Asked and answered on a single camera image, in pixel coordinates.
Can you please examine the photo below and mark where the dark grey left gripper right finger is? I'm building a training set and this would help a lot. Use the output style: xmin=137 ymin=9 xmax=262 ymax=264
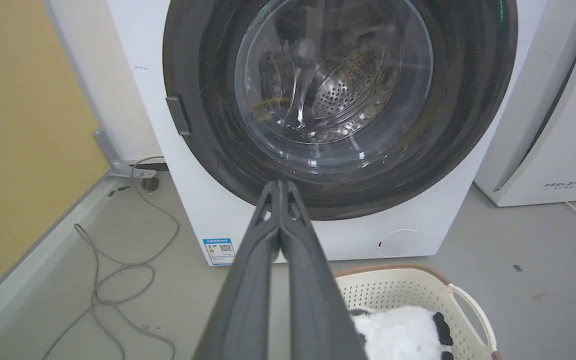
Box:
xmin=280 ymin=180 xmax=369 ymax=360

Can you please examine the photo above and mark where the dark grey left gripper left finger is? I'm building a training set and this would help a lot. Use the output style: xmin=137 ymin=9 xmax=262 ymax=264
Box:
xmin=191 ymin=180 xmax=282 ymax=360

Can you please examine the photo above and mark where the white front-load washing machine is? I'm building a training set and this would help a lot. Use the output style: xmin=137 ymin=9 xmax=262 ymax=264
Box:
xmin=106 ymin=0 xmax=549 ymax=267

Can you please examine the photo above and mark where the round black washing machine door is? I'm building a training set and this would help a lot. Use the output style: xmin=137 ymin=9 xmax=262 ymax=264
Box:
xmin=162 ymin=0 xmax=519 ymax=221

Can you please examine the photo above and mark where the blue energy label sticker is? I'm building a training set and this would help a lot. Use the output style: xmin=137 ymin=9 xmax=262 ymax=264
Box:
xmin=202 ymin=238 xmax=236 ymax=267

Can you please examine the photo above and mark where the white and black plush toy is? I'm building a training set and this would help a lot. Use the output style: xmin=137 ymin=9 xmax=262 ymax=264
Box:
xmin=350 ymin=305 xmax=455 ymax=360

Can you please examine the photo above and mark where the cream perforated laundry basket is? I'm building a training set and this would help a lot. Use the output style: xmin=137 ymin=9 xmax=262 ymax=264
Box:
xmin=334 ymin=265 xmax=502 ymax=360

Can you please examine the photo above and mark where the white air purifier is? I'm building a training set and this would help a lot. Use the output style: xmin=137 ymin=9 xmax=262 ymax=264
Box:
xmin=474 ymin=0 xmax=576 ymax=208

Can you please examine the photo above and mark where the grey power cable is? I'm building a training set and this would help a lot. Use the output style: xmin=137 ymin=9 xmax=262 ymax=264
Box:
xmin=42 ymin=156 xmax=181 ymax=360

